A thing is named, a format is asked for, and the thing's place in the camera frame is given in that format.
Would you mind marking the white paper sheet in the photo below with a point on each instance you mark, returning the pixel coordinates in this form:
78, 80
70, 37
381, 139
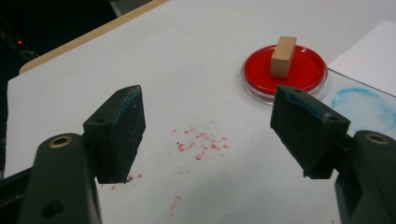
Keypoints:
370, 56

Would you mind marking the white table cover board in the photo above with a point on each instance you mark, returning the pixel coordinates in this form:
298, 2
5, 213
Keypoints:
186, 77

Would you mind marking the round red ink pad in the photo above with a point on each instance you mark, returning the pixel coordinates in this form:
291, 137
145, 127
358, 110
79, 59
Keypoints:
258, 68

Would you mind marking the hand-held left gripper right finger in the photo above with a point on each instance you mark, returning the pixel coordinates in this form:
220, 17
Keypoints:
308, 137

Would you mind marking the wooden stamp block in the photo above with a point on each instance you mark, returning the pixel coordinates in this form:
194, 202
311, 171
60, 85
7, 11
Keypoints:
281, 59

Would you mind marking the wooden table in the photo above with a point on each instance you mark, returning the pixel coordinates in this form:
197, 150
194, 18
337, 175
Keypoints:
93, 33

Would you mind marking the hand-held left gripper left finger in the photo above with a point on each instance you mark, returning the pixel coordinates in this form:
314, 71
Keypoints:
118, 137

